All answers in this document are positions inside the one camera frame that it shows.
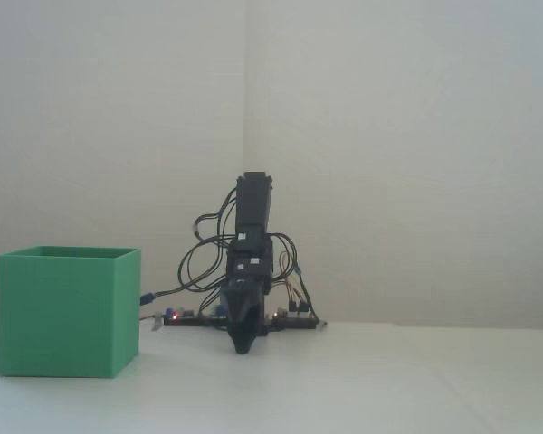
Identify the green open bin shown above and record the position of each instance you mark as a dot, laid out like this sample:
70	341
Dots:
59	316

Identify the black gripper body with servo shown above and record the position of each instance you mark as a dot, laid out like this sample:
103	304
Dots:
249	276

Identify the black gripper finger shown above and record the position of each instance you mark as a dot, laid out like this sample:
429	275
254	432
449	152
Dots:
241	316
257	325

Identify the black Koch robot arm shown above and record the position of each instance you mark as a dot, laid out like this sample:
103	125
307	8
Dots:
253	203

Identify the circuit board with jumper sockets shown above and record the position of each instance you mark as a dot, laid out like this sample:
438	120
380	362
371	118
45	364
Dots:
294	322

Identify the grey tape strip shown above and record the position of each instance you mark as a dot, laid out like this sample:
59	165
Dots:
155	322

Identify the black electronics base board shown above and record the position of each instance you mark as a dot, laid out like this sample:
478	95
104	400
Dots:
185	318

